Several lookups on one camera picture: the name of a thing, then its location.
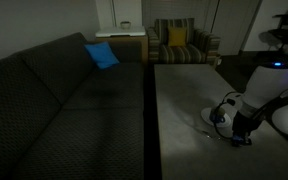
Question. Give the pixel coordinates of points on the striped armchair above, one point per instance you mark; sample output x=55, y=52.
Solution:
x=201, y=46

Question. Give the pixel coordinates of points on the metal spoon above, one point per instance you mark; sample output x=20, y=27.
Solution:
x=208, y=135

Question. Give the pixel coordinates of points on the yellow throw pillow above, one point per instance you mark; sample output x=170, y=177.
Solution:
x=177, y=36

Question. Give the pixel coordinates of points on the white saucer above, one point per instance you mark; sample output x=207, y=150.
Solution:
x=225, y=122

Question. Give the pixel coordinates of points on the wooden side table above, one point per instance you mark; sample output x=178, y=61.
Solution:
x=133, y=34

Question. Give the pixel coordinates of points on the grey coffee table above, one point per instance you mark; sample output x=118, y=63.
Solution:
x=182, y=92

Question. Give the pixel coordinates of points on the blue throw pillow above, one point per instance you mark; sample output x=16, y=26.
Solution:
x=102, y=55

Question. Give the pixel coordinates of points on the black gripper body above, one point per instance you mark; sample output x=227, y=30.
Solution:
x=243, y=125

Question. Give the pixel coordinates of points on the blue coffee cup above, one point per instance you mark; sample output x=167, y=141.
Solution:
x=217, y=115

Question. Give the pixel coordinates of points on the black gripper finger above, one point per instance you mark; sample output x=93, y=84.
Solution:
x=236, y=141
x=247, y=141

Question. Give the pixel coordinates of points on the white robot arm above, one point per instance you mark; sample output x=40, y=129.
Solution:
x=264, y=89

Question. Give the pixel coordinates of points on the dark patterned sofa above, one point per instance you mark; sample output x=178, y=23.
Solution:
x=62, y=117

